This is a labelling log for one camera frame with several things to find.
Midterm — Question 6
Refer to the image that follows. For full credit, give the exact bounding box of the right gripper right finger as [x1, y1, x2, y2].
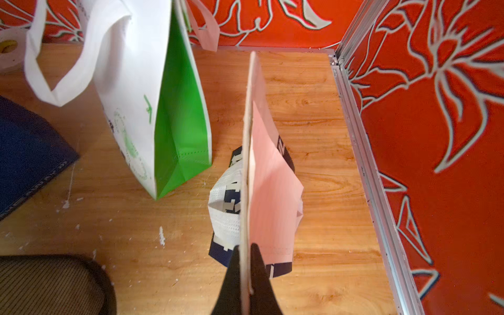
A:
[250, 244, 283, 315]

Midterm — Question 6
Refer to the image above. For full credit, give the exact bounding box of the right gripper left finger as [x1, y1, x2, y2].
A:
[211, 245, 249, 314]

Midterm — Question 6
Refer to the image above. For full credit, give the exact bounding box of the blue white paper bag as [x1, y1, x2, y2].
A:
[207, 135, 305, 278]
[1, 97, 80, 219]

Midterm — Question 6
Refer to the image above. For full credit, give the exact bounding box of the pink white receipt paper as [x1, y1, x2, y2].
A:
[239, 52, 303, 314]

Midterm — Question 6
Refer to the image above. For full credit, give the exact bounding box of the white green paper bag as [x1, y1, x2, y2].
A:
[24, 1, 220, 199]

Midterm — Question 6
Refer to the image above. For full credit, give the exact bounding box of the grey mesh trash bin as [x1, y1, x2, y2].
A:
[1, 255, 118, 314]

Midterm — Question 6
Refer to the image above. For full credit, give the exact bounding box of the white tape roll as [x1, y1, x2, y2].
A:
[1, 28, 28, 74]

